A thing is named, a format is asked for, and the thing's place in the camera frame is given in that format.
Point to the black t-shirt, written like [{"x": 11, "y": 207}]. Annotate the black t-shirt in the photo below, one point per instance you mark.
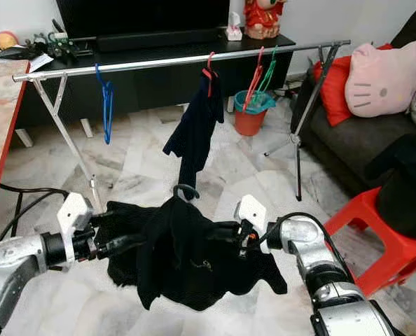
[{"x": 187, "y": 255}]

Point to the red gold figurine statue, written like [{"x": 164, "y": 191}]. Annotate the red gold figurine statue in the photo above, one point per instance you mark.
[{"x": 264, "y": 17}]

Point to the black desk organizer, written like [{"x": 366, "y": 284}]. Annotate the black desk organizer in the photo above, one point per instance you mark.
[{"x": 64, "y": 45}]

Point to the navy blue garment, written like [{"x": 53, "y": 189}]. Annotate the navy blue garment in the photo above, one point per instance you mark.
[{"x": 194, "y": 136}]

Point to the red cushion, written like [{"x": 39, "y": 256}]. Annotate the red cushion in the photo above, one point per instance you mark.
[{"x": 332, "y": 91}]

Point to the blue plastic hanger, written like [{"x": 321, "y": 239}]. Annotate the blue plastic hanger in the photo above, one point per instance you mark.
[{"x": 107, "y": 108}]

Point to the silver metal clothes rack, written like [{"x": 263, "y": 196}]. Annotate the silver metal clothes rack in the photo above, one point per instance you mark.
[{"x": 166, "y": 63}]

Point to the black pouch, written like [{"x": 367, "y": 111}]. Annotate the black pouch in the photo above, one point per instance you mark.
[{"x": 17, "y": 52}]

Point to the red plastic stool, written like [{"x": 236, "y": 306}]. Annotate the red plastic stool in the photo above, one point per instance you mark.
[{"x": 369, "y": 234}]

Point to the black flat television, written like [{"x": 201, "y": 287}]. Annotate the black flat television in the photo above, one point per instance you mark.
[{"x": 143, "y": 15}]

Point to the marble pattern folding table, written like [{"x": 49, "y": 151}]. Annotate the marble pattern folding table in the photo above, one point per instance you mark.
[{"x": 3, "y": 133}]

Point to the black television console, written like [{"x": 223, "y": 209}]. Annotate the black television console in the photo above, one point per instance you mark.
[{"x": 152, "y": 94}]

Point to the pink cat face cushion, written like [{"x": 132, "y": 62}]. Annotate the pink cat face cushion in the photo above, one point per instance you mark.
[{"x": 383, "y": 80}]

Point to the white paper stack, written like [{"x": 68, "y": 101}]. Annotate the white paper stack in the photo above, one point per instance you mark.
[{"x": 41, "y": 63}]

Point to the orange bin teal liner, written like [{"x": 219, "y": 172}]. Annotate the orange bin teal liner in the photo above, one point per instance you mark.
[{"x": 251, "y": 121}]

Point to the orange round figure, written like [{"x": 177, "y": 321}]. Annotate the orange round figure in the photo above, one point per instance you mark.
[{"x": 7, "y": 40}]

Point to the black soundbar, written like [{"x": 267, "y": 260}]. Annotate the black soundbar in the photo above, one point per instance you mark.
[{"x": 157, "y": 40}]

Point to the white tissue box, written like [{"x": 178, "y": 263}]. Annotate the white tissue box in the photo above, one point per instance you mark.
[{"x": 234, "y": 31}]

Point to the dark grey sofa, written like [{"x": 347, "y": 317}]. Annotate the dark grey sofa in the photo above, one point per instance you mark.
[{"x": 348, "y": 150}]

